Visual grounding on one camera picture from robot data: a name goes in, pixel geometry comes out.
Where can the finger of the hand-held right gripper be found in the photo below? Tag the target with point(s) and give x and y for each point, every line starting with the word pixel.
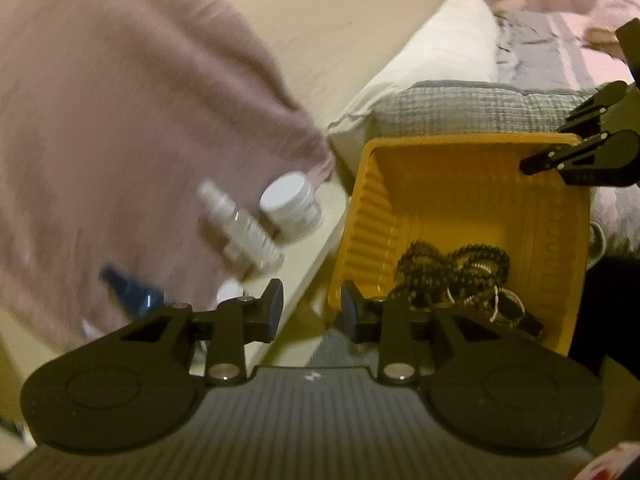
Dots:
pixel 575 156
pixel 597 102

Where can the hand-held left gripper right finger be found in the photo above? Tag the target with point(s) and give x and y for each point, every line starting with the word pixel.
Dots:
pixel 348 311

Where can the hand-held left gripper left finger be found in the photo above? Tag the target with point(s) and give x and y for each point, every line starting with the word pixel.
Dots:
pixel 273 305

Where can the yellow plastic tray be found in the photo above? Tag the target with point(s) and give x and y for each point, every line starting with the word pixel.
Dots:
pixel 450 210

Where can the black oval bangle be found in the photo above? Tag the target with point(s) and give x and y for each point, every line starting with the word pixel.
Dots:
pixel 525 321

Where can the pink blanket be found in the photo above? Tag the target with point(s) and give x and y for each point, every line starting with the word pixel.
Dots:
pixel 600 15

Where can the cream shelf unit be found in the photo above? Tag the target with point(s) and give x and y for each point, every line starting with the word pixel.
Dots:
pixel 310 270

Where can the white spray bottle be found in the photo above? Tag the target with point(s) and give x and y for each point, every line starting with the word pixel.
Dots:
pixel 245 232

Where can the grey bed sheet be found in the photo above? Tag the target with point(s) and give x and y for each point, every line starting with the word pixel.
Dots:
pixel 540 50

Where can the white cream jar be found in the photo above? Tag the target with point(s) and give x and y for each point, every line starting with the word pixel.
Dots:
pixel 292 205

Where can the dark blue bottle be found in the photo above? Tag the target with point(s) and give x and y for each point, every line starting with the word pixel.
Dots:
pixel 135 290

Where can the white pillow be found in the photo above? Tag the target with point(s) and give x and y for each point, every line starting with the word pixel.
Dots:
pixel 440 45

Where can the mauve towel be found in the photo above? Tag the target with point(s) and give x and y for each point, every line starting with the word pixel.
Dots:
pixel 125 135

